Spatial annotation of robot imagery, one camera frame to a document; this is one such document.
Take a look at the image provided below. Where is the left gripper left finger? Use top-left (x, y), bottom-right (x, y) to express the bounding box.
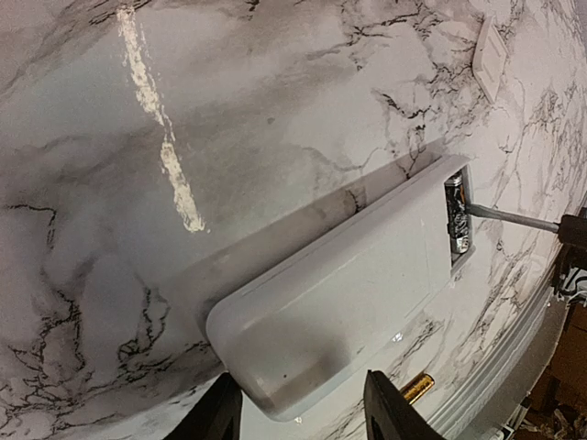
top-left (167, 372), bottom-right (243, 440)

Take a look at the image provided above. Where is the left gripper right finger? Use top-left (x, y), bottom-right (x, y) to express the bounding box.
top-left (363, 370), bottom-right (444, 440)

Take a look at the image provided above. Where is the gold battery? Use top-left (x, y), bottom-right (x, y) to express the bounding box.
top-left (400, 372), bottom-right (435, 405)

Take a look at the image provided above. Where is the white remote control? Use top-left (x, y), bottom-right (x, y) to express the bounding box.
top-left (205, 155), bottom-right (469, 422)

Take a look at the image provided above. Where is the yellow handled screwdriver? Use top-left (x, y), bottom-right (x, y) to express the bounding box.
top-left (467, 203), bottom-right (586, 250)

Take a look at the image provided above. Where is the white battery cover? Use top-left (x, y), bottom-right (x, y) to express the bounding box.
top-left (471, 16), bottom-right (508, 105)

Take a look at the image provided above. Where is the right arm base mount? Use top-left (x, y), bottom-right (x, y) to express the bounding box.
top-left (551, 207), bottom-right (586, 307)

